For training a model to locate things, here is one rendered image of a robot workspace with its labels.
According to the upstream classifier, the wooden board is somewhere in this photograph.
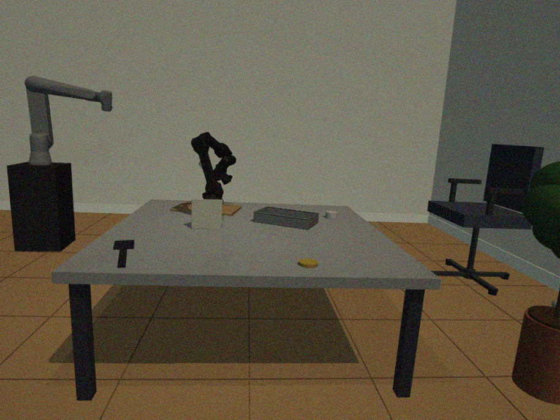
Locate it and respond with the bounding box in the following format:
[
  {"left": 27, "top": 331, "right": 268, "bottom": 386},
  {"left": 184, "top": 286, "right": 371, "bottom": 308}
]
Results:
[{"left": 170, "top": 201, "right": 242, "bottom": 216}]

